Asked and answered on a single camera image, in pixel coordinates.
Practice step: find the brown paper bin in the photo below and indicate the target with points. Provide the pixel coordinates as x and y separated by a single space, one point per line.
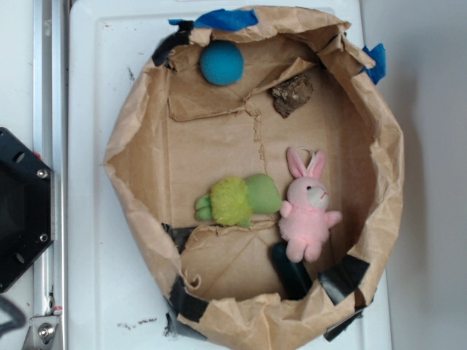
178 134

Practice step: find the blue foam ball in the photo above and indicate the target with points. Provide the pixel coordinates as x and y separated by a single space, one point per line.
222 63

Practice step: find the green plush animal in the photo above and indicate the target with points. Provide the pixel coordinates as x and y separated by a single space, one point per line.
234 200

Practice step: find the dark green oblong object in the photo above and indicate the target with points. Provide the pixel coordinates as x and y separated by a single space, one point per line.
294 276

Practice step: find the aluminium extrusion rail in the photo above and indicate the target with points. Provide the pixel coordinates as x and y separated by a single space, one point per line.
50 142

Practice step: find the brown bark piece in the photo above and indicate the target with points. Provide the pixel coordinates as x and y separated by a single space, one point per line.
292 94

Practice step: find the pink plush bunny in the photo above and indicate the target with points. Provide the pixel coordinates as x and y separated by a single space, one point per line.
305 221

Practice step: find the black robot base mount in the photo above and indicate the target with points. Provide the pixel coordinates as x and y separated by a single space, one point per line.
26 218

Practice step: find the metal corner bracket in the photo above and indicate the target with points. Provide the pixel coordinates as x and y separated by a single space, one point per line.
44 333

